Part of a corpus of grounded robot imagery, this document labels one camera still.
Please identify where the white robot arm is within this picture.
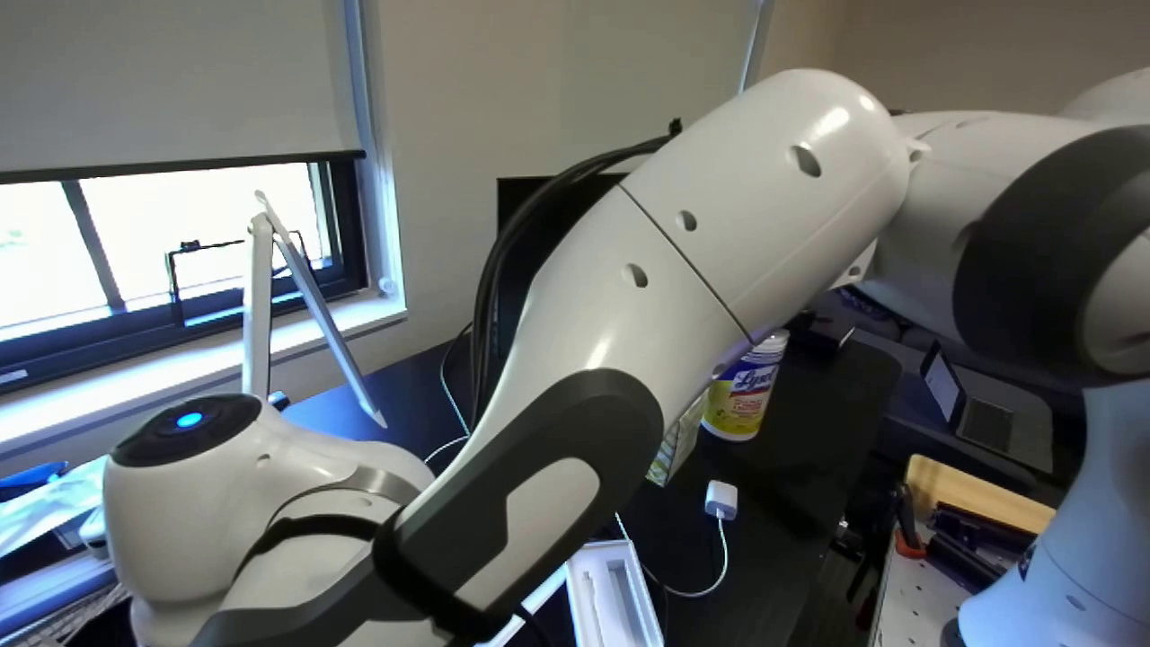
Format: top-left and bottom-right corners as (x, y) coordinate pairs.
(103, 70), (1150, 647)

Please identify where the black computer monitor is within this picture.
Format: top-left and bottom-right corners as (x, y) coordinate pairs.
(489, 174), (620, 360)

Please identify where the disinfecting wipes canister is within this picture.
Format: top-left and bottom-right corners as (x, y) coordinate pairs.
(701, 331), (791, 443)

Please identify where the white power adapter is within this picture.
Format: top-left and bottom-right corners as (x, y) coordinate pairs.
(706, 480), (742, 522)

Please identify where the white rectangular tray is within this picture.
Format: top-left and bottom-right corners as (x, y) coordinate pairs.
(568, 540), (665, 647)

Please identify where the white desk lamp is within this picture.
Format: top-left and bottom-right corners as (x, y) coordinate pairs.
(241, 193), (388, 427)

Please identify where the open laptop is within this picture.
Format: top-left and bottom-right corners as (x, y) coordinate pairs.
(916, 347), (1056, 475)

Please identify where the white roller window blind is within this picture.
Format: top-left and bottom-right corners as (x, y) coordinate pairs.
(0, 0), (362, 177)

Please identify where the stack of papers and books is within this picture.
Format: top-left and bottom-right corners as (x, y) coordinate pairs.
(0, 461), (115, 647)

